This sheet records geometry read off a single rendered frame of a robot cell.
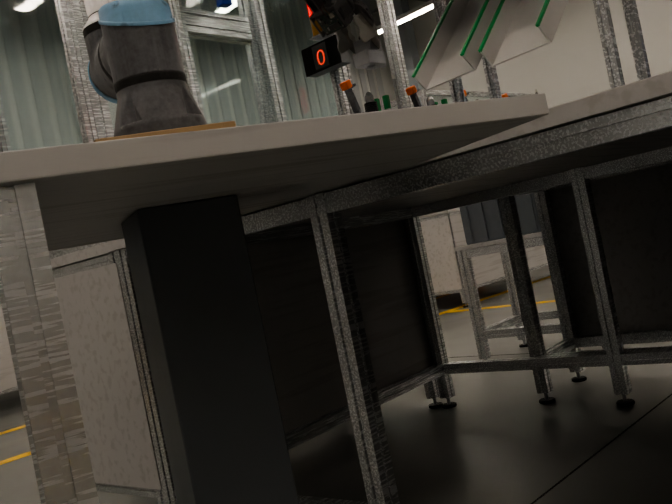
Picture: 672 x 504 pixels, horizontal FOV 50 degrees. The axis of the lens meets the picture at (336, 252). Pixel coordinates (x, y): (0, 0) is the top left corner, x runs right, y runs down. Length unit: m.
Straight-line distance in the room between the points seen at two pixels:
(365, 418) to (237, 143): 0.82
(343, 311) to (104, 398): 0.99
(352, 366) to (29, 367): 0.83
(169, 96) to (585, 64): 12.01
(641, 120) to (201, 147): 0.65
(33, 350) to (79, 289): 1.49
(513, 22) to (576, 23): 11.66
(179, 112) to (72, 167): 0.46
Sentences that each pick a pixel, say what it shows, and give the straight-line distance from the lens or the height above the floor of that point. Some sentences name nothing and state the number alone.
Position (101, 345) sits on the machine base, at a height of 0.58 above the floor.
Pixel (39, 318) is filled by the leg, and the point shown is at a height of 0.70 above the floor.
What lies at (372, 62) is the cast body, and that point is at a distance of 1.64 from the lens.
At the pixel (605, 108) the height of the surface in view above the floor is 0.83.
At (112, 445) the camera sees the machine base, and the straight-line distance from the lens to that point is 2.26.
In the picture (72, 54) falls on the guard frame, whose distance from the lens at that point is 2.21.
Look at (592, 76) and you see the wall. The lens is 12.93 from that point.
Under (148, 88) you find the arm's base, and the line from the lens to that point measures 1.19.
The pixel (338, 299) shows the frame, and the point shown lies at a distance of 1.44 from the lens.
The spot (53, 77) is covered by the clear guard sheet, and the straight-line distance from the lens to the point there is 2.32.
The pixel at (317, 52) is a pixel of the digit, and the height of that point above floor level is 1.22.
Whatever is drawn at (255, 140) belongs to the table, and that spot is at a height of 0.84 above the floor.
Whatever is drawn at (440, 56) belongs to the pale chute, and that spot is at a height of 1.06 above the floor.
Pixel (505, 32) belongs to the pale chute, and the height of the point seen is 1.05.
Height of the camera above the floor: 0.71
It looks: level
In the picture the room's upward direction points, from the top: 11 degrees counter-clockwise
